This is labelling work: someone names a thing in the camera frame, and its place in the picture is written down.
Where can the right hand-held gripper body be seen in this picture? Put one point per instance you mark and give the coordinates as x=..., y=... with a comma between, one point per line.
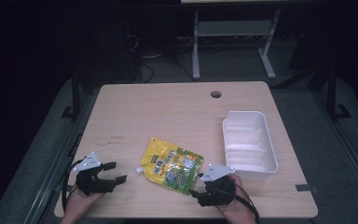
x=219, y=189

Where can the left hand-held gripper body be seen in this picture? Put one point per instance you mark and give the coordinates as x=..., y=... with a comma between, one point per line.
x=88, y=183

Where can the yellow spouted drink pouch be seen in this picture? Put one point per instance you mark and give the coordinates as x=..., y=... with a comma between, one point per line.
x=167, y=165

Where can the white plastic bin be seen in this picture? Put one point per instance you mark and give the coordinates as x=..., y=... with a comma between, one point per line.
x=248, y=140

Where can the person's left hand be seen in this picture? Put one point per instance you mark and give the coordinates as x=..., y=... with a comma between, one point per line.
x=82, y=200

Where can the black metal stand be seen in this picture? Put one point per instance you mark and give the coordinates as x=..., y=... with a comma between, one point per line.
x=332, y=93
x=75, y=96

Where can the black tape strip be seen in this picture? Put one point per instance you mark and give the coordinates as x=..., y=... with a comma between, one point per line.
x=303, y=187

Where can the white metal desk frame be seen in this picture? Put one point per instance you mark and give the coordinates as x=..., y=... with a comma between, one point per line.
x=195, y=46

